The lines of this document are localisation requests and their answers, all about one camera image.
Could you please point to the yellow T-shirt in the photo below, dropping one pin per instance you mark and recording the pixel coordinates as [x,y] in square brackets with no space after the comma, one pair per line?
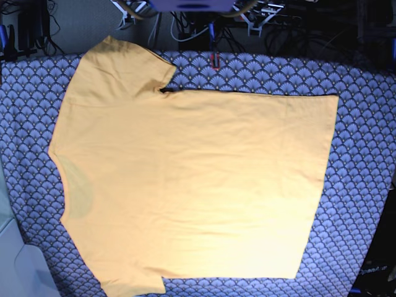
[187,184]

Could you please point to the red table clamp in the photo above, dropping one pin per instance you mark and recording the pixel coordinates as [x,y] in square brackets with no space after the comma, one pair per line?
[215,61]

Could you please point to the blue fan-pattern tablecloth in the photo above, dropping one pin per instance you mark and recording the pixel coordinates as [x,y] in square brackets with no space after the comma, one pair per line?
[359,173]

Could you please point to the white plastic bin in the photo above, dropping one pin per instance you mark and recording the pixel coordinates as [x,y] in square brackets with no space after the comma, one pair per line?
[24,271]

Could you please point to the black OpenArm box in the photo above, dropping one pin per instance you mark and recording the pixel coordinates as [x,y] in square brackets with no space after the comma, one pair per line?
[377,274]

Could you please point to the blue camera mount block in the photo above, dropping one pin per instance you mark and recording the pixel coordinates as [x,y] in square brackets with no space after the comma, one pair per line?
[192,5]

